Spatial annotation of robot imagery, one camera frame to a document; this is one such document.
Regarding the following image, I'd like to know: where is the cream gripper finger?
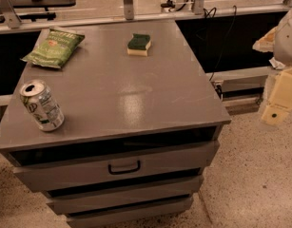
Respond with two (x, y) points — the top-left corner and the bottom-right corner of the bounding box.
(252, 28), (277, 52)
(261, 67), (292, 125)

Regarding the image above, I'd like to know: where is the black drawer handle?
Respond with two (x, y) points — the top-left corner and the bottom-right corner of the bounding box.
(107, 161), (141, 176)

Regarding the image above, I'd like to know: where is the green chip bag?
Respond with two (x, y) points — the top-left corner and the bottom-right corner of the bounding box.
(22, 28), (85, 69)

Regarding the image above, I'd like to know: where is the grey drawer cabinet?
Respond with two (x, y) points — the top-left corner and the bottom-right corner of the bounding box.
(0, 21), (230, 228)

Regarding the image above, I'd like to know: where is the metal railing frame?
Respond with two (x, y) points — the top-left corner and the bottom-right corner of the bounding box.
(0, 0), (292, 34)

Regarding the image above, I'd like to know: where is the green yellow sponge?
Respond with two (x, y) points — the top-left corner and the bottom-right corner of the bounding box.
(127, 33), (151, 56)

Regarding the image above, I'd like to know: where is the white folded cloth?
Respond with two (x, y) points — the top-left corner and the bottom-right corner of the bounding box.
(269, 57), (285, 70)

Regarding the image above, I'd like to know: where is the black hanging cable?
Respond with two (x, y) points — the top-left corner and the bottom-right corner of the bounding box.
(203, 5), (238, 83)

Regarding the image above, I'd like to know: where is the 7up soda can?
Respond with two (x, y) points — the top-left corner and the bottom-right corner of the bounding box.
(20, 79), (65, 132)

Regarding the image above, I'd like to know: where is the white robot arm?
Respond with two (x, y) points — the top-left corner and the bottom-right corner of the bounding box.
(252, 8), (292, 125)

